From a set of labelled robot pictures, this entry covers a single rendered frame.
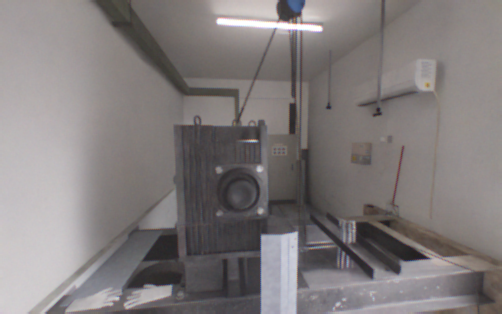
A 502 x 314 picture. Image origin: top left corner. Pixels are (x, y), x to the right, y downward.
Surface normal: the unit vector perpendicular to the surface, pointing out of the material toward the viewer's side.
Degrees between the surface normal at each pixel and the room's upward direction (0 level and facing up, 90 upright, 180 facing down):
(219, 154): 90
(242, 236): 90
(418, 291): 90
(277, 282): 90
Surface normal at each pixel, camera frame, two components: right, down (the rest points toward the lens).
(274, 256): 0.01, 0.09
